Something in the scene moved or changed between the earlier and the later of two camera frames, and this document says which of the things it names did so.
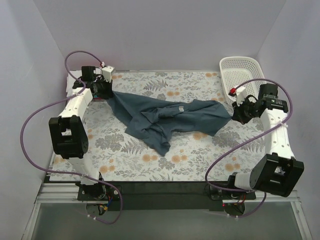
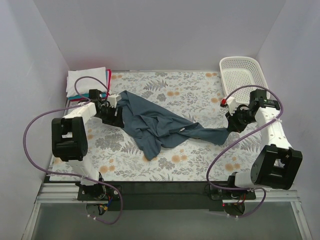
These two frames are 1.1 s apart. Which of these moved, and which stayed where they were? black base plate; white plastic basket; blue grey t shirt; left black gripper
Moved: left black gripper; blue grey t shirt
Stayed: white plastic basket; black base plate
